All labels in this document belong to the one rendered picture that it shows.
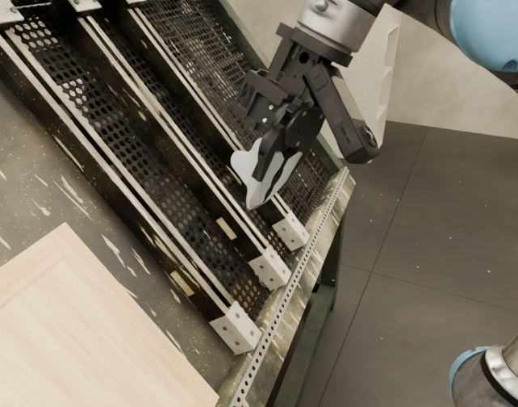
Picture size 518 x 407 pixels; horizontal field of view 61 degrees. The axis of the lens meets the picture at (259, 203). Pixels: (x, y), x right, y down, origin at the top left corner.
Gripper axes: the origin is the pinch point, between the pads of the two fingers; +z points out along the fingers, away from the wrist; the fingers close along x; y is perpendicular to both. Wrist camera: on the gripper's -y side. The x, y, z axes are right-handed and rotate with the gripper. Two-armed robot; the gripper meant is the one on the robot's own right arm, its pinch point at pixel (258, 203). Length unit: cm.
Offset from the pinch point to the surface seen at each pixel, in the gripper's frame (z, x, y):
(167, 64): 11, -61, 87
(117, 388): 59, -10, 14
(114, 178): 31, -23, 51
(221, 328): 57, -43, 15
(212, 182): 33, -59, 49
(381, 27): -43, -344, 155
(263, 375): 63, -49, 0
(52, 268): 45, -5, 39
